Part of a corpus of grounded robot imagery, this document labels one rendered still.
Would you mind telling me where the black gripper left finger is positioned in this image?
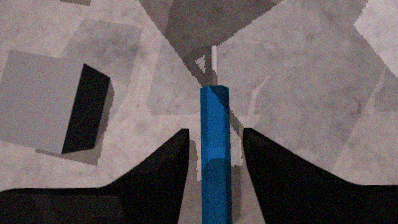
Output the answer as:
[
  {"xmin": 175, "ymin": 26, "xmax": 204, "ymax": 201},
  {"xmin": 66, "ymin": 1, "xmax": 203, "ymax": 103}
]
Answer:
[{"xmin": 0, "ymin": 128, "xmax": 190, "ymax": 224}]

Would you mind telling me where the dark blue stylus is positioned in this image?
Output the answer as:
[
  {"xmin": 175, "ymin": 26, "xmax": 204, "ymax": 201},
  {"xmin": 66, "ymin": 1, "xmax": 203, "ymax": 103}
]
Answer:
[{"xmin": 200, "ymin": 44, "xmax": 233, "ymax": 224}]

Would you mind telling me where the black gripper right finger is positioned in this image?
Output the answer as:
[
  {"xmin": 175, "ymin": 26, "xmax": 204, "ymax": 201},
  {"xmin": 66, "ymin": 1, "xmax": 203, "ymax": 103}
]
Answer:
[{"xmin": 242, "ymin": 128, "xmax": 398, "ymax": 224}]

